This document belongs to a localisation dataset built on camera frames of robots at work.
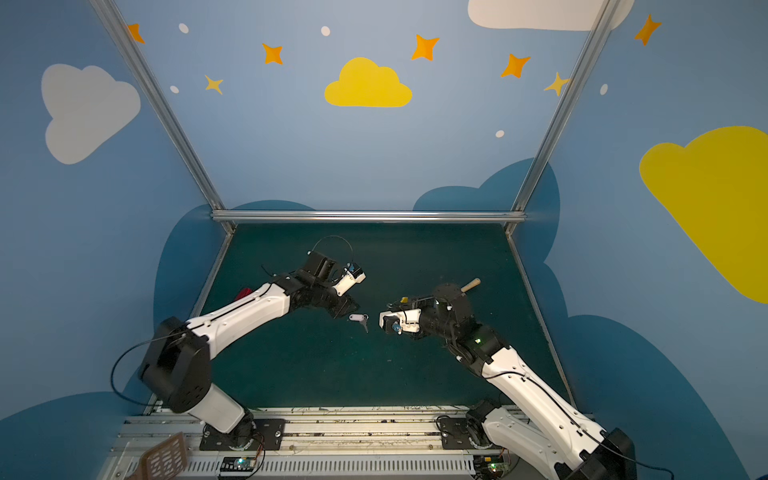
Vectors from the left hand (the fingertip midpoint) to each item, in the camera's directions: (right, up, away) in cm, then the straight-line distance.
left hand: (357, 301), depth 85 cm
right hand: (+13, +3, -10) cm, 17 cm away
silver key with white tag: (0, -7, +11) cm, 13 cm away
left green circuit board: (-28, -37, -14) cm, 48 cm away
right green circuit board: (+34, -38, -14) cm, 53 cm away
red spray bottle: (-39, +1, +12) cm, 41 cm away
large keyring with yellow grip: (+13, +2, -7) cm, 15 cm away
